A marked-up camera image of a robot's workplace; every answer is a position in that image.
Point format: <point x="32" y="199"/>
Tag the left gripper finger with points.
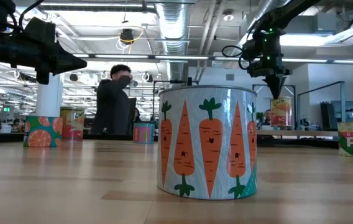
<point x="67" y="60"/>

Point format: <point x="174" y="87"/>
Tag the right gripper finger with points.
<point x="275" y="85"/>

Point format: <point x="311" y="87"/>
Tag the tall corn label can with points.
<point x="281" y="113"/>
<point x="74" y="124"/>

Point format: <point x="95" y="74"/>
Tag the orange slice print can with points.
<point x="41" y="137"/>

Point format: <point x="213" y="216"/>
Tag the pink teal striped can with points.
<point x="143" y="133"/>

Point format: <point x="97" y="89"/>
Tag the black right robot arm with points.
<point x="288" y="11"/>

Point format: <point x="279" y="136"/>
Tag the wooden shelf board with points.
<point x="304" y="133"/>

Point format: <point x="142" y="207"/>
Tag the person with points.
<point x="111" y="105"/>
<point x="267" y="116"/>

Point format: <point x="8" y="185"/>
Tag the white building column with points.
<point x="49" y="99"/>

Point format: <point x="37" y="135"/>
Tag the bright ceiling light panel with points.
<point x="307" y="40"/>

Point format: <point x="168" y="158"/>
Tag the dark equipment cabinet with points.
<point x="327" y="115"/>

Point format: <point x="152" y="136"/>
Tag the green exit sign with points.
<point x="6" y="109"/>

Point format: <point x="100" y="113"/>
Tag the long ceiling light bar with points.
<point x="179" y="57"/>

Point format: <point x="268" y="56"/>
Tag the carrot print can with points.
<point x="210" y="149"/>

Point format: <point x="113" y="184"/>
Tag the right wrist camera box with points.
<point x="250" y="49"/>

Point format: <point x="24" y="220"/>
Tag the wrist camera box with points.
<point x="250" y="49"/>
<point x="39" y="31"/>

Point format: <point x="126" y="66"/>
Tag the black metal frame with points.
<point x="294" y="105"/>
<point x="170" y="81"/>

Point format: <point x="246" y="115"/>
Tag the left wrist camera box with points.
<point x="39" y="31"/>

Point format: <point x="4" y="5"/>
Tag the grey wall vent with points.
<point x="230" y="77"/>

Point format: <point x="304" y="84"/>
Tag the grey metal frame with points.
<point x="342" y="102"/>

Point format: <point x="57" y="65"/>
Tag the silver ventilation duct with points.
<point x="173" y="28"/>

